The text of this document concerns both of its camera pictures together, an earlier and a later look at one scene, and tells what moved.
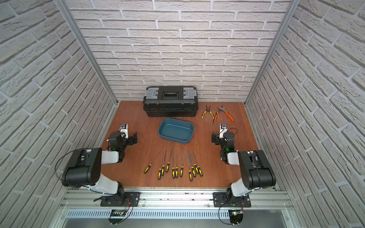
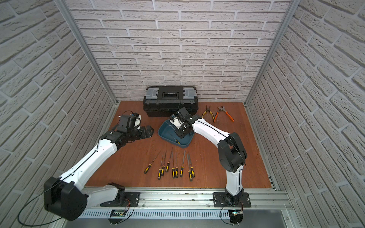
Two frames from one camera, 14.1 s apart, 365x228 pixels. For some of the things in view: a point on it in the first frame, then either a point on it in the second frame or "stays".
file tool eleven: [198, 168] -> [176, 141]
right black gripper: [215, 137] -> [181, 135]
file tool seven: [182, 167] stays
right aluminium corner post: [286, 18] stays
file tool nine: [192, 168] stays
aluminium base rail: [171, 199] stays
